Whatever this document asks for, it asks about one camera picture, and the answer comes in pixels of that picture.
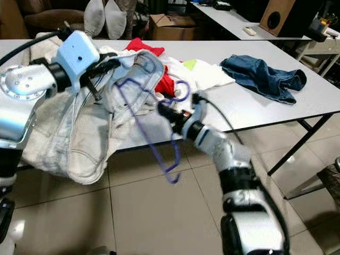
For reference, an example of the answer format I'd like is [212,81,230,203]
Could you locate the black device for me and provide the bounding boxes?
[209,2,230,12]

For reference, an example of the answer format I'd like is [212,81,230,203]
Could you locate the wooden speaker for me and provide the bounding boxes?
[260,0,312,37]

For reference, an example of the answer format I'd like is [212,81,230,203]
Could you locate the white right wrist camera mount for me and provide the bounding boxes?
[191,95,211,131]

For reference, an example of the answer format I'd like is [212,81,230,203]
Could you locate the grey pillow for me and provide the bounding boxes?
[83,0,106,38]
[103,0,128,39]

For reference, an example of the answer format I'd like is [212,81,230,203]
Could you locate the black table leg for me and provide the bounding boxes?
[268,114,333,176]

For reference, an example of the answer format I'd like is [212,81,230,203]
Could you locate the beige garment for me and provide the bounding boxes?
[27,33,60,60]

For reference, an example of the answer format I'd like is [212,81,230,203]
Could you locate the white shirt green label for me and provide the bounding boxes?
[161,57,230,101]

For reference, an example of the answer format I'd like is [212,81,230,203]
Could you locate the brown armchair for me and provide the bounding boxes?
[23,0,92,33]

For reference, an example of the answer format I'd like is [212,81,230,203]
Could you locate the open brown cardboard box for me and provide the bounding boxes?
[148,14,195,42]

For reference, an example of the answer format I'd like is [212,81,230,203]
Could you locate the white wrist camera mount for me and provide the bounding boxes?
[55,30,102,89]
[191,95,211,131]

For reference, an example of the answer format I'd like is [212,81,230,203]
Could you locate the blue denim shorts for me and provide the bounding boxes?
[219,54,308,106]

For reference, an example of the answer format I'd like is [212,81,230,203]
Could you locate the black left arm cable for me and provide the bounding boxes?
[0,30,73,62]

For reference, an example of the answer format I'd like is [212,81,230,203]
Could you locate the red sweater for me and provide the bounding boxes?
[126,37,177,99]

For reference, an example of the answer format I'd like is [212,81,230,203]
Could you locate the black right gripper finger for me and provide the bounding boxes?
[157,101,180,122]

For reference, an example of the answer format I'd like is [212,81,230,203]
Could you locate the purple clothes hanger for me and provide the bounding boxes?
[116,78,192,185]

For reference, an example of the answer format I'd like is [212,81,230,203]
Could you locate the grey desk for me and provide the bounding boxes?
[189,2,331,43]

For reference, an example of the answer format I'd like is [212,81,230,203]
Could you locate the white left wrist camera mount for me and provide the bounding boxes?
[55,30,102,89]

